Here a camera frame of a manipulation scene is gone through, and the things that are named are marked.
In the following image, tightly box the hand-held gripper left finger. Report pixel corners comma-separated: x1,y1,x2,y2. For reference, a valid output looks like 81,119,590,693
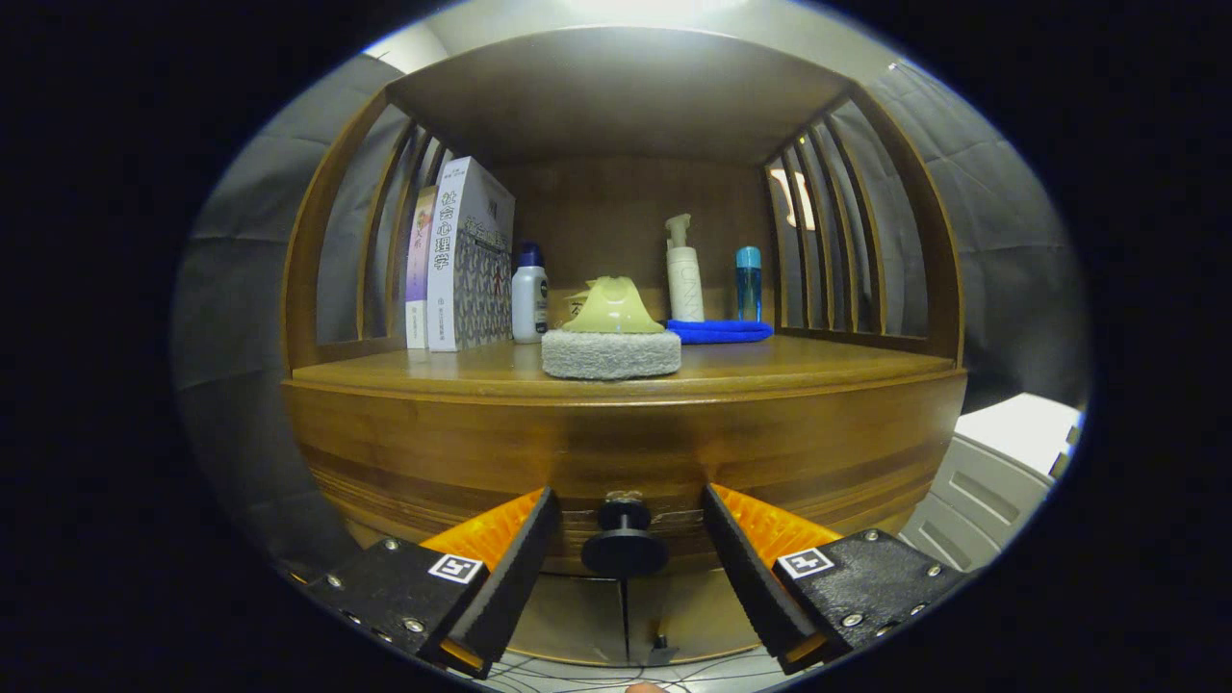
301,486,562,680

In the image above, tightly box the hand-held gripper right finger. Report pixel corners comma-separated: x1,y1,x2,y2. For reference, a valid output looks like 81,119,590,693
701,484,968,676

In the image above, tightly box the wooden drawer with black knob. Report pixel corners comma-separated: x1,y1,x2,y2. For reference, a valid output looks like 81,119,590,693
282,371,968,578

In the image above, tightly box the green handled scrubbing brush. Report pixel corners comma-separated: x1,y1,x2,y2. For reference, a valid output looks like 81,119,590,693
541,275,682,381

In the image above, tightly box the wooden cabinet door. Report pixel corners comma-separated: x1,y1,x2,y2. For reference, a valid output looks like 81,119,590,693
510,575,629,665
628,568,761,665

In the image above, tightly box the wooden countertop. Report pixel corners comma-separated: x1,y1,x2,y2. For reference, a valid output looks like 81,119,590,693
289,332,959,405

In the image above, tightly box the white drawer unit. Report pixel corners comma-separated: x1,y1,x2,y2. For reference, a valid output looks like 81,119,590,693
900,393,1084,574

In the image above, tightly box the wooden cabinet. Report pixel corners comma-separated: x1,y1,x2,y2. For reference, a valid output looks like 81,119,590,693
279,26,966,667

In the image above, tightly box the folded blue cloth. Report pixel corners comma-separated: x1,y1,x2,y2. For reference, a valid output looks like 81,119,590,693
666,320,774,345

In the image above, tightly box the white bottle with blue cap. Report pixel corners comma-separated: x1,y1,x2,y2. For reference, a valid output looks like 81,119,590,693
510,242,550,345

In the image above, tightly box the clear blue bottle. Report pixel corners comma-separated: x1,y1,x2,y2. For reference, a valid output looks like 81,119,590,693
735,246,763,322

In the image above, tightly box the white pump bottle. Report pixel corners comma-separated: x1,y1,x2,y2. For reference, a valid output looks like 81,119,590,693
665,214,706,322

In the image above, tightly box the thin purple book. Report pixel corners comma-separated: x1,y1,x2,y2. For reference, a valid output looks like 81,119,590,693
404,185,439,350

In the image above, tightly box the thick white book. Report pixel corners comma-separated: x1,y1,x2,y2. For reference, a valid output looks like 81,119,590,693
426,156,516,353

